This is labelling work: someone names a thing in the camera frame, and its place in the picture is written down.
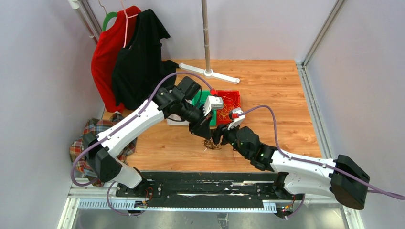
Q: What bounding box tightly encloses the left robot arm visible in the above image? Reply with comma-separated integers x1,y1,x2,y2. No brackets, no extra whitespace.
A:
83,77,223,197

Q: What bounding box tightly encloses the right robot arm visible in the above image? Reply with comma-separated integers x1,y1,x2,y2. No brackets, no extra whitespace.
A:
212,125,370,210

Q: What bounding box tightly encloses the black shirt on hanger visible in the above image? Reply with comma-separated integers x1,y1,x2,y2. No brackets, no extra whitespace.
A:
112,9,179,110

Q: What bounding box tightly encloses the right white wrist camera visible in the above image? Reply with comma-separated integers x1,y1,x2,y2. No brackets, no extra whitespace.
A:
227,107,245,130

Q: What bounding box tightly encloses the white stand with pole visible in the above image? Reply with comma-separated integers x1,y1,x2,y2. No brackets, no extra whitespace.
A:
179,0,240,84

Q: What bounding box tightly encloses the coloured cable bundle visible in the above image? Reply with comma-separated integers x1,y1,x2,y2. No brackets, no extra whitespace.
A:
202,137,222,151

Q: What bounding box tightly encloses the pink clothes hanger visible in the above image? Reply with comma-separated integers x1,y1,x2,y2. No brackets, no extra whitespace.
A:
120,0,138,48

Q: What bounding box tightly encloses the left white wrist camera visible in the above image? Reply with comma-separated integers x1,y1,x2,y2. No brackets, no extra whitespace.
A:
203,95,224,116

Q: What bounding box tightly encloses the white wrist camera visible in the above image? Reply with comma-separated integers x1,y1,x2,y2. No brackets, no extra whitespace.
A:
227,107,245,130
203,95,224,116

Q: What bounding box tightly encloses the aluminium corner frame post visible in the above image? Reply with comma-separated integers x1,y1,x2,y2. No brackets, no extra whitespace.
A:
301,0,346,68

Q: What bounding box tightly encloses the white clothes rack pole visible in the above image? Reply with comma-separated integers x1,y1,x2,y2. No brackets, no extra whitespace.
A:
68,0,102,45

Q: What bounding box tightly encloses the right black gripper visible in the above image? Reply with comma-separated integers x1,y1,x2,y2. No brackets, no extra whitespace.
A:
211,120,250,159

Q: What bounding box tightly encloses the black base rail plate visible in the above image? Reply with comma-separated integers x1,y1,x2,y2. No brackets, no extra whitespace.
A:
115,171,302,210

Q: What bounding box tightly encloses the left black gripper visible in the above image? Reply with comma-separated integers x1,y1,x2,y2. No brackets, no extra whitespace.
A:
179,101,214,141

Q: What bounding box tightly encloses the white plastic bin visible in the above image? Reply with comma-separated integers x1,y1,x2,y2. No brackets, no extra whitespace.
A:
166,109,190,126

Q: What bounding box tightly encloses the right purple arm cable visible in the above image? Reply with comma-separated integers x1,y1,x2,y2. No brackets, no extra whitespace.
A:
231,104,405,219

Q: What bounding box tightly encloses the red plastic bin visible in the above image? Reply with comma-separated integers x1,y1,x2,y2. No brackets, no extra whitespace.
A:
216,90,241,125

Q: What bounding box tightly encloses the green plastic bin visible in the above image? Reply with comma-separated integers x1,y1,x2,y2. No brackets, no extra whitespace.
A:
192,90,217,126

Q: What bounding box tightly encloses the plaid flannel shirt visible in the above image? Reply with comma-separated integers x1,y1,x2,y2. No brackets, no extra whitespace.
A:
69,114,137,187

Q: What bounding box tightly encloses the red shirt on hanger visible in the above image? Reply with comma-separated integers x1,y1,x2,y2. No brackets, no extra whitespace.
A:
91,6,141,113

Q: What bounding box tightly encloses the yellow cable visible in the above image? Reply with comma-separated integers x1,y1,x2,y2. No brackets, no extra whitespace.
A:
218,92,241,122

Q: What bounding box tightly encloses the green clothes hanger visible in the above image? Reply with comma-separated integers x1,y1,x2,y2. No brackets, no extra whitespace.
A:
102,12,117,32

